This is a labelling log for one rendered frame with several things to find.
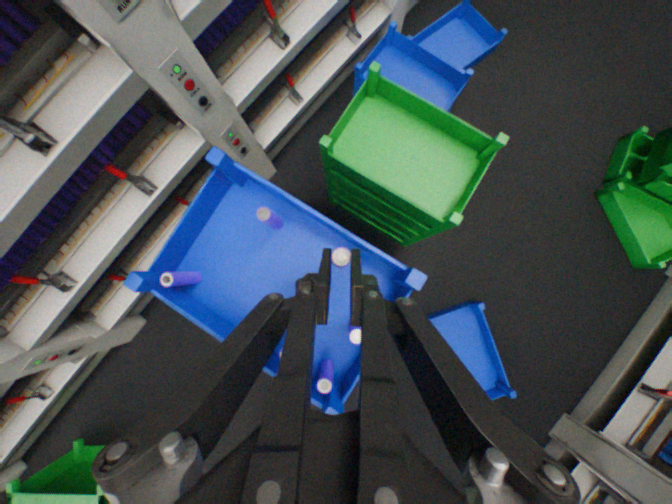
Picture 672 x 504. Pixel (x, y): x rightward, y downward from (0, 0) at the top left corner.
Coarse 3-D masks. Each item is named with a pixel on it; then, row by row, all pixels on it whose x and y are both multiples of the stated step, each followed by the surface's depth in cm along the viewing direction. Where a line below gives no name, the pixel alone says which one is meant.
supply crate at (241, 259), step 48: (240, 192) 37; (192, 240) 36; (240, 240) 36; (288, 240) 36; (336, 240) 36; (144, 288) 29; (192, 288) 36; (240, 288) 36; (288, 288) 35; (336, 288) 35; (384, 288) 35; (336, 336) 35; (336, 384) 33
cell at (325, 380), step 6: (324, 360) 34; (330, 360) 34; (324, 366) 32; (330, 366) 32; (324, 372) 30; (330, 372) 30; (318, 378) 29; (324, 378) 28; (330, 378) 29; (318, 384) 28; (324, 384) 28; (330, 384) 28; (318, 390) 28; (324, 390) 28; (330, 390) 28
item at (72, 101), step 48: (0, 0) 28; (48, 0) 30; (0, 48) 28; (48, 48) 29; (96, 48) 32; (0, 96) 29; (48, 96) 31; (96, 96) 33; (0, 144) 30; (48, 144) 32; (96, 144) 37; (0, 192) 32; (48, 192) 35; (0, 240) 34
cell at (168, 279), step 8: (168, 272) 30; (176, 272) 31; (184, 272) 33; (192, 272) 34; (160, 280) 30; (168, 280) 29; (176, 280) 30; (184, 280) 32; (192, 280) 34; (200, 280) 36
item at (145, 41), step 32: (64, 0) 24; (96, 0) 26; (160, 0) 30; (96, 32) 27; (128, 32) 30; (160, 32) 33; (160, 64) 35; (192, 64) 39; (160, 96) 42; (224, 96) 48; (224, 128) 54; (256, 160) 73
